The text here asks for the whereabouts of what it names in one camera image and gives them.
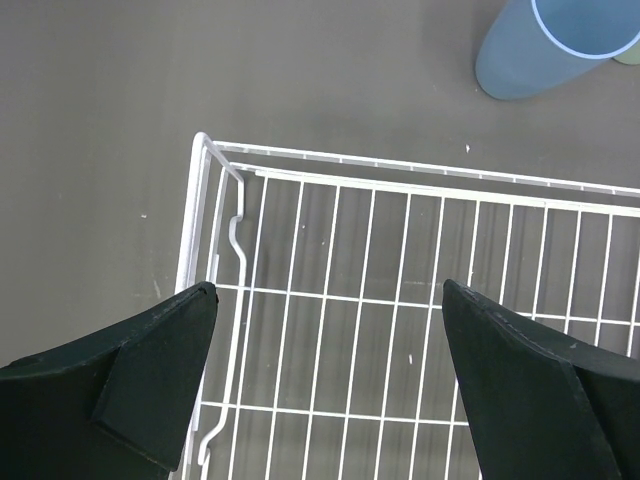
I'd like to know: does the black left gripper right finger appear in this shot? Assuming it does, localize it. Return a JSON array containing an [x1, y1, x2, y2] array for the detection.
[[442, 279, 639, 479]]

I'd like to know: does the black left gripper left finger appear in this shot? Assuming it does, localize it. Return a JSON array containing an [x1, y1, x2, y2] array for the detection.
[[1, 281, 218, 479]]

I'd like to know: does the light green cup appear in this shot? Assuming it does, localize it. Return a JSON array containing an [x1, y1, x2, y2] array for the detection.
[[614, 42, 640, 66]]

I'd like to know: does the blue cup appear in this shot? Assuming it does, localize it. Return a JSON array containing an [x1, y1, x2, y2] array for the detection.
[[475, 1, 639, 100]]

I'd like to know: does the white wire dish rack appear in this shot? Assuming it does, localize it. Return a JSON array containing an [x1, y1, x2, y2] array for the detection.
[[176, 132, 639, 479]]

